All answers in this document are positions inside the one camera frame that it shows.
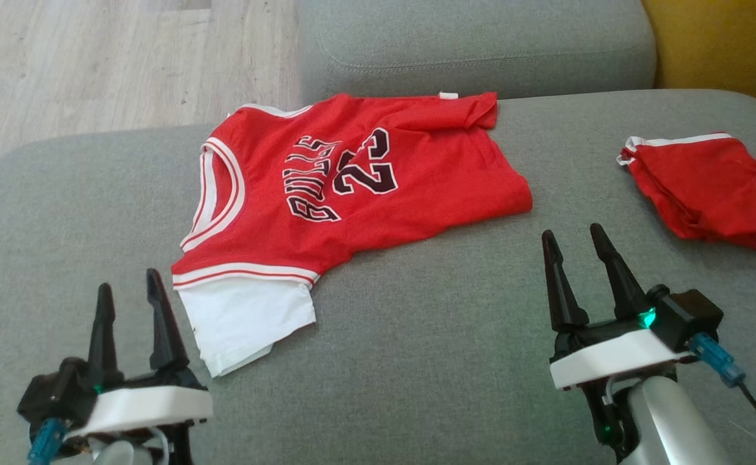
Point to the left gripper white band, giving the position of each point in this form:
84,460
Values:
145,407

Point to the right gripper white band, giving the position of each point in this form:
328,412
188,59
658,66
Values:
610,358

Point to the red shorts white stripe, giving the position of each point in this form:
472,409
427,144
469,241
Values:
714,194

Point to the red Bulls basketball jersey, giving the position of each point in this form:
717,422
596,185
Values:
430,174

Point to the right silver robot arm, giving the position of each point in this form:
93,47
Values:
669,426

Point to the grey sofa seat cushion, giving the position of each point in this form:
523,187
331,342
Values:
417,374

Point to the grey sofa back cushion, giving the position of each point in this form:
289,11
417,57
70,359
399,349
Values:
481,45

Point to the mustard yellow furniture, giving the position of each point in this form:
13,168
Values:
727,45

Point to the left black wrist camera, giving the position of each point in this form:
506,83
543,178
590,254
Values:
55,394

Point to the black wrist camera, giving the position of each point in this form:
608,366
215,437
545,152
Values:
688,316
55,394

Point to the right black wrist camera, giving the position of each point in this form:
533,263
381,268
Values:
688,316

